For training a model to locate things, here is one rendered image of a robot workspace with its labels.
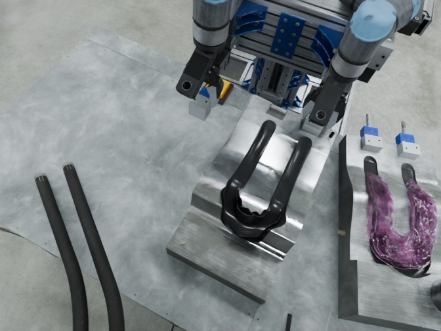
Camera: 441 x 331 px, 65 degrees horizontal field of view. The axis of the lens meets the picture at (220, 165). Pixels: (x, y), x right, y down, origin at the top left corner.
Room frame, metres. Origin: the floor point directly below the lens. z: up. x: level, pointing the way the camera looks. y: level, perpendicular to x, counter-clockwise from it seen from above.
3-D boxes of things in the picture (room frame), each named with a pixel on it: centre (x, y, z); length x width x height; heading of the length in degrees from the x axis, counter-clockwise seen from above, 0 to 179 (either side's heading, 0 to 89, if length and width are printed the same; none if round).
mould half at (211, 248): (0.39, -0.11, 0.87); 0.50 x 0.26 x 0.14; 163
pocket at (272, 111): (0.62, -0.13, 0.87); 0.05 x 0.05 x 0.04; 73
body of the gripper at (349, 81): (0.62, -0.24, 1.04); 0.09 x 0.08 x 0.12; 163
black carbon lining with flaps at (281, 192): (0.40, -0.12, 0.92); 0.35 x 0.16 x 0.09; 163
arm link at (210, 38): (0.58, 0.08, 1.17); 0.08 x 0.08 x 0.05
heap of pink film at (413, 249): (0.37, -0.47, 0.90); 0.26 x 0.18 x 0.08; 0
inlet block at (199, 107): (0.60, 0.07, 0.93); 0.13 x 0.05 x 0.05; 163
